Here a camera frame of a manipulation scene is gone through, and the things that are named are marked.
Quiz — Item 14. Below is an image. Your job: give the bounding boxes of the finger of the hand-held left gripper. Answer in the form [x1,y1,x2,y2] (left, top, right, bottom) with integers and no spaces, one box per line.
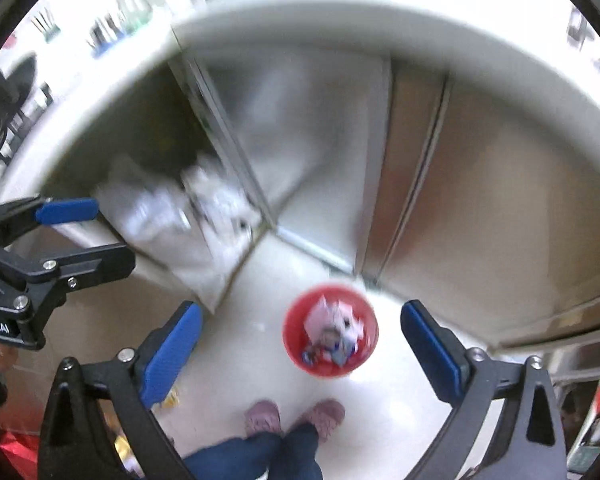
[0,197,100,246]
[0,242,136,293]

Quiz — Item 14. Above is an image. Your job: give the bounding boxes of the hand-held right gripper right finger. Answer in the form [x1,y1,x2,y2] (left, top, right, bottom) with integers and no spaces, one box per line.
[400,300,568,480]

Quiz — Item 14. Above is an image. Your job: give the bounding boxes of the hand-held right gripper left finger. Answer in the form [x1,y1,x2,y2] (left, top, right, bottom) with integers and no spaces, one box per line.
[37,301,203,480]

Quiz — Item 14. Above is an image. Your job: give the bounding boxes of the red plastic bin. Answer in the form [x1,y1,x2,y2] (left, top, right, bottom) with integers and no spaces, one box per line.
[282,284,380,378]

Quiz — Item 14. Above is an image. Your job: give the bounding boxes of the crumpled clear plastic bags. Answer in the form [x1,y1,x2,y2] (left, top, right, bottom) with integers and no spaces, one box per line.
[92,155,261,281]

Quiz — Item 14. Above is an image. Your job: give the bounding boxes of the person's left shoe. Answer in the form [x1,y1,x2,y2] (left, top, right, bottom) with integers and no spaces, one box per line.
[244,400,283,438]

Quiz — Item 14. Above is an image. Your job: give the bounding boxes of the person's shoe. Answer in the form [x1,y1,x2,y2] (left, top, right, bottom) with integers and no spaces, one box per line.
[300,399,346,443]
[244,400,283,438]

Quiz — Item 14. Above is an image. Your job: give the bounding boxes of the person's left leg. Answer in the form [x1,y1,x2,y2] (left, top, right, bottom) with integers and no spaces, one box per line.
[182,432,281,480]

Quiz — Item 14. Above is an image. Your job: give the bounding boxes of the person's leg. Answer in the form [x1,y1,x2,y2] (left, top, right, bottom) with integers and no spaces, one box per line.
[280,422,326,480]
[182,432,281,480]

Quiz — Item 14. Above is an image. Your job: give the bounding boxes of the person's right shoe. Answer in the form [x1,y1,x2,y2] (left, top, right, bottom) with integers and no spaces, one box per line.
[300,399,346,443]

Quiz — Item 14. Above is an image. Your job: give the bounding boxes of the person's right leg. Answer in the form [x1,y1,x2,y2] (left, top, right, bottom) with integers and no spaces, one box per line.
[280,422,326,480]

